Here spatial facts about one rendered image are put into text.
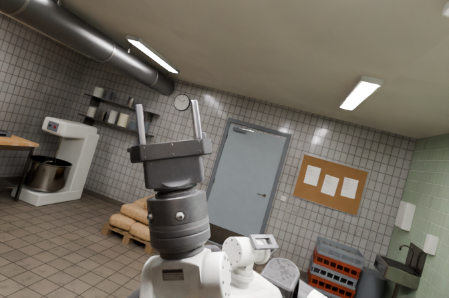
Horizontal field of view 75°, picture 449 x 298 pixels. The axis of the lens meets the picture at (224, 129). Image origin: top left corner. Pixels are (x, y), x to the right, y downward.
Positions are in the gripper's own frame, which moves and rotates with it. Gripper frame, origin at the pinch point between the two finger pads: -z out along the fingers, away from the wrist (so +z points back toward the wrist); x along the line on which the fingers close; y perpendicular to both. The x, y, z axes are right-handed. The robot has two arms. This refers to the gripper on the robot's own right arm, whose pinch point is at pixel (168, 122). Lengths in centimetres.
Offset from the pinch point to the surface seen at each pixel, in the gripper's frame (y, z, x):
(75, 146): -506, -40, -141
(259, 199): -436, 86, 154
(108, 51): -315, -134, -49
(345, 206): -380, 109, 274
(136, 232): -383, 95, -42
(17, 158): -538, -32, -243
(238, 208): -451, 98, 120
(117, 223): -398, 81, -68
